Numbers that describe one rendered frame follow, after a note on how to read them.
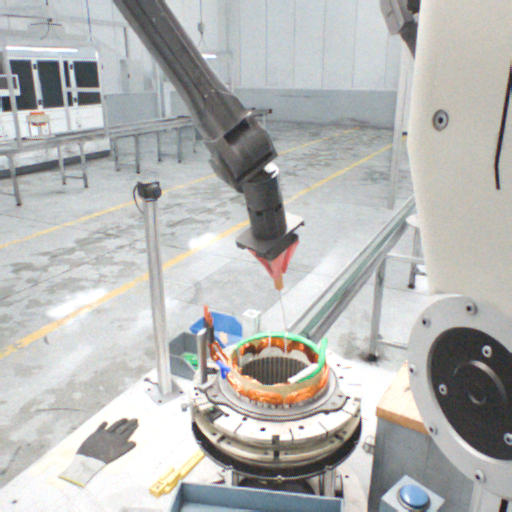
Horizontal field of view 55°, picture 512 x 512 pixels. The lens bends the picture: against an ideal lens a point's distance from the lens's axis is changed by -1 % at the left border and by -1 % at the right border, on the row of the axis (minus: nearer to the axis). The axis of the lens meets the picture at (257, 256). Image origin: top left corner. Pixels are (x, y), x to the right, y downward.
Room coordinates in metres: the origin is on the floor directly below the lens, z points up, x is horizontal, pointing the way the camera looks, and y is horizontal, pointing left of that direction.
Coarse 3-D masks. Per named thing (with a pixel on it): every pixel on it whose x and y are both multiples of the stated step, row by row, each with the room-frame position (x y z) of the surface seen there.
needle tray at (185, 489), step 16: (176, 496) 0.55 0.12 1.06; (192, 496) 0.57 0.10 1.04; (208, 496) 0.57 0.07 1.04; (224, 496) 0.56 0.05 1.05; (240, 496) 0.56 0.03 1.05; (256, 496) 0.56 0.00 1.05; (272, 496) 0.55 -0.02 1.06; (288, 496) 0.55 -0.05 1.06; (304, 496) 0.55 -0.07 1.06; (320, 496) 0.55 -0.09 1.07
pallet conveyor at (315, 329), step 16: (400, 208) 3.17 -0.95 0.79; (416, 208) 3.38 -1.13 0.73; (400, 224) 2.91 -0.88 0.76; (384, 240) 2.60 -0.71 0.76; (416, 240) 3.64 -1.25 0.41; (368, 256) 2.34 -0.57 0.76; (384, 256) 2.55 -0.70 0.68; (400, 256) 2.53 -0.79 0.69; (416, 256) 3.63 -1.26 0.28; (352, 272) 2.13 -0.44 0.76; (368, 272) 2.25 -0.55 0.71; (384, 272) 2.58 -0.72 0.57; (416, 272) 3.63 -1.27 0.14; (352, 288) 2.02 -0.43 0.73; (336, 304) 1.82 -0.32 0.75; (320, 320) 1.67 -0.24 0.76; (304, 336) 1.55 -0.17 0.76; (320, 336) 1.66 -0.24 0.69; (368, 352) 2.58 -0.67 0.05
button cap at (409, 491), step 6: (408, 486) 0.58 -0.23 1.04; (414, 486) 0.58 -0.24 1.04; (402, 492) 0.57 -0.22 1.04; (408, 492) 0.57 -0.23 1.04; (414, 492) 0.57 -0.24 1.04; (420, 492) 0.57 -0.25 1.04; (402, 498) 0.56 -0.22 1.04; (408, 498) 0.56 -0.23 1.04; (414, 498) 0.56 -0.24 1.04; (420, 498) 0.56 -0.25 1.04; (426, 498) 0.56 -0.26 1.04; (408, 504) 0.56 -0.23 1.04; (414, 504) 0.55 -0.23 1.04; (420, 504) 0.55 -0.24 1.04
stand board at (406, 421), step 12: (396, 384) 0.82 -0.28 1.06; (384, 396) 0.78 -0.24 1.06; (396, 396) 0.78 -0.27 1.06; (408, 396) 0.78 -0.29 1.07; (384, 408) 0.75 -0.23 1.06; (396, 408) 0.75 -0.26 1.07; (408, 408) 0.75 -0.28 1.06; (396, 420) 0.73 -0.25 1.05; (408, 420) 0.72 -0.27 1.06; (420, 420) 0.71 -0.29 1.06; (420, 432) 0.71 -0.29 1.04
